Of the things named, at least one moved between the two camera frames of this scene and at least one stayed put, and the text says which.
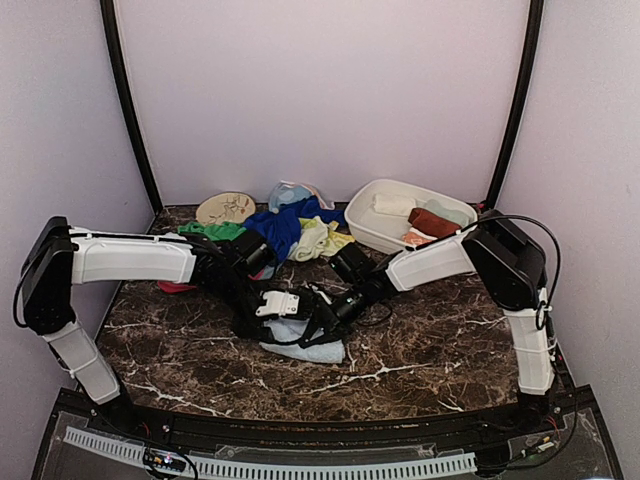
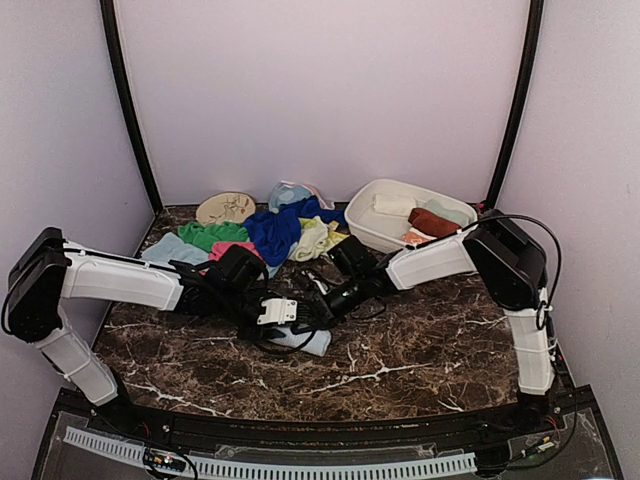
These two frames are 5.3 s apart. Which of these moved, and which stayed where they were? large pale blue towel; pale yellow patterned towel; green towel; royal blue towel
Moved: large pale blue towel
Stayed: pale yellow patterned towel; royal blue towel; green towel
